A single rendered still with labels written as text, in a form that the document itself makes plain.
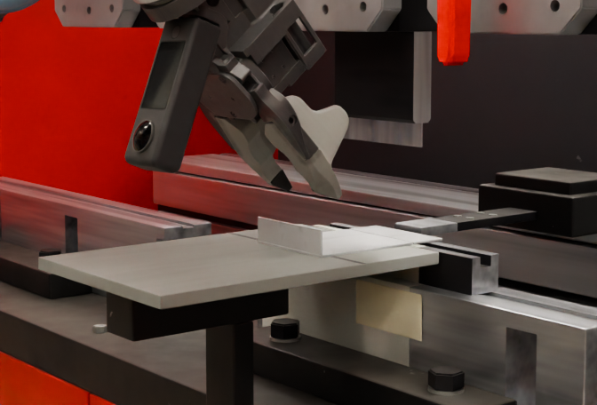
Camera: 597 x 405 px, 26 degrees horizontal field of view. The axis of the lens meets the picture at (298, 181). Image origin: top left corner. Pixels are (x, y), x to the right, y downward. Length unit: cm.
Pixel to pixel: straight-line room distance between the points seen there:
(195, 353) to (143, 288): 32
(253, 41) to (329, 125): 10
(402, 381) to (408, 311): 7
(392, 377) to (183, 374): 21
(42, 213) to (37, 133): 32
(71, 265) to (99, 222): 46
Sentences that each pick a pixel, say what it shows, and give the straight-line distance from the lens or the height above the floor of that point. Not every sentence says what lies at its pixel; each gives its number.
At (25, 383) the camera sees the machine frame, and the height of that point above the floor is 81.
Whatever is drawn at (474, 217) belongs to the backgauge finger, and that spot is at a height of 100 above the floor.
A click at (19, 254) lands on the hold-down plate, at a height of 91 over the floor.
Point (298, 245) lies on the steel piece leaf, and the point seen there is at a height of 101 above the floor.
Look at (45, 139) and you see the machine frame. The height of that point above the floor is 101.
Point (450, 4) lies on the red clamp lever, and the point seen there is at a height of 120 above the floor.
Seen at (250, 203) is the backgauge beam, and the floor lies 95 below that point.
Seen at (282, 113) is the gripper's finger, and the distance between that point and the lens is 96.
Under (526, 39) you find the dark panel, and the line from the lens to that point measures 166.
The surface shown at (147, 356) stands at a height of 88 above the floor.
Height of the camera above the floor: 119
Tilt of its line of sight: 7 degrees down
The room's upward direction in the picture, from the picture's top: straight up
